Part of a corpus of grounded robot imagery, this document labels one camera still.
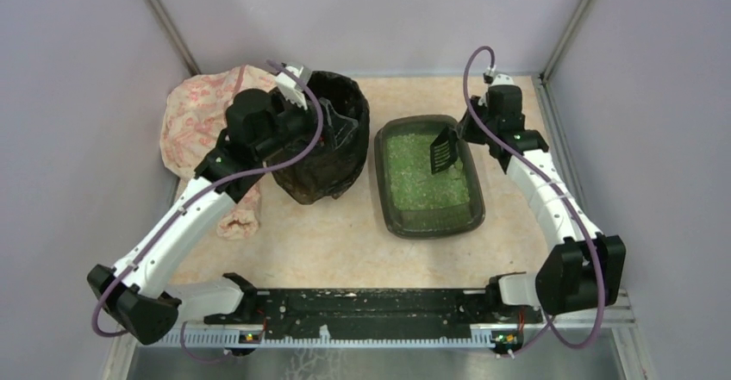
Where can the aluminium rail frame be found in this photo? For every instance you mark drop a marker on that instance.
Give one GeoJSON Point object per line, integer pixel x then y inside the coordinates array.
{"type": "Point", "coordinates": [238, 340]}

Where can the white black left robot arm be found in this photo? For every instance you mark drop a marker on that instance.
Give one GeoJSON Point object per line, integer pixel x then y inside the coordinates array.
{"type": "Point", "coordinates": [261, 135]}

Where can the dark grey litter box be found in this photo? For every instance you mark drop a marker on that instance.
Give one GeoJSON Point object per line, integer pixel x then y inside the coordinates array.
{"type": "Point", "coordinates": [427, 224]}

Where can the pink patterned cloth bag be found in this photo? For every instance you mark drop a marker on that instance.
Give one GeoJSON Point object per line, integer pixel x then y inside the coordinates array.
{"type": "Point", "coordinates": [194, 116]}

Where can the black bag lined bin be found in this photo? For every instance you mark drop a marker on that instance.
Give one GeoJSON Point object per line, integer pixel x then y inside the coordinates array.
{"type": "Point", "coordinates": [339, 157]}

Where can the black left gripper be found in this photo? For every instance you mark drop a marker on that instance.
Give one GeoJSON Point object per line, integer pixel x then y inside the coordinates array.
{"type": "Point", "coordinates": [311, 125]}

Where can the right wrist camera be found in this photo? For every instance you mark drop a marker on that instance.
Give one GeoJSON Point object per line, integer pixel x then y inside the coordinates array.
{"type": "Point", "coordinates": [493, 78]}

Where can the black litter scoop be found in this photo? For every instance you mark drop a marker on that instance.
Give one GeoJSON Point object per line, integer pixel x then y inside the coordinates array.
{"type": "Point", "coordinates": [443, 151]}

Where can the green cat litter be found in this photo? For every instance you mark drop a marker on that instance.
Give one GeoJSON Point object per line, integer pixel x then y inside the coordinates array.
{"type": "Point", "coordinates": [412, 185]}

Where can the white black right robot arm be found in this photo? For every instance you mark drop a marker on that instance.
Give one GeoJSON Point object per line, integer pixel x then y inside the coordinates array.
{"type": "Point", "coordinates": [583, 263]}

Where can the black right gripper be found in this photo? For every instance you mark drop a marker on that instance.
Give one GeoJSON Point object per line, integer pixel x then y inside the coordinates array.
{"type": "Point", "coordinates": [469, 131]}

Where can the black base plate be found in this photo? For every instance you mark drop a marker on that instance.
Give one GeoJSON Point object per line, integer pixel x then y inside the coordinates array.
{"type": "Point", "coordinates": [373, 314]}

